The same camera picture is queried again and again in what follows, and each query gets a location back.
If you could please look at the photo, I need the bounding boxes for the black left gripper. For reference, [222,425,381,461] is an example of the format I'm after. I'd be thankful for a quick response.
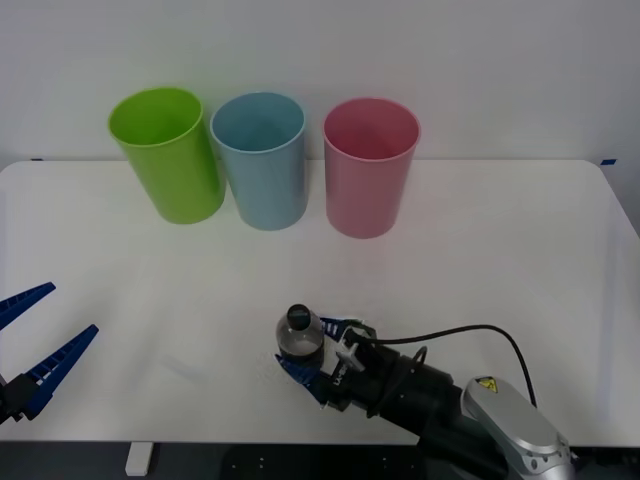
[0,281,100,427]

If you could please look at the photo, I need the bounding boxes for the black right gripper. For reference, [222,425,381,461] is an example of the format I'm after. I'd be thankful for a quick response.
[274,315,402,417]

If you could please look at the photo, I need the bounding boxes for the small bottle with black cap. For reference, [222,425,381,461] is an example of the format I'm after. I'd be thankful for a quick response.
[275,302,325,372]

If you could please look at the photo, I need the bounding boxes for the white table leg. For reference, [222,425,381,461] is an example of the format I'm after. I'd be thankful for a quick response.
[125,441,153,476]

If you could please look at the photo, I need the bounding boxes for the pink plastic bin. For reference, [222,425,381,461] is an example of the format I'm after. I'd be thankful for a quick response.
[322,97,422,240]

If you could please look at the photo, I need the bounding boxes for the pale blue plastic bin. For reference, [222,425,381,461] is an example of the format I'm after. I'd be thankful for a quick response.
[209,91,308,232]

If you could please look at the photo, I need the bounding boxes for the green plastic bin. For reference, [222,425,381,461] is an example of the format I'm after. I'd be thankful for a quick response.
[107,86,227,226]

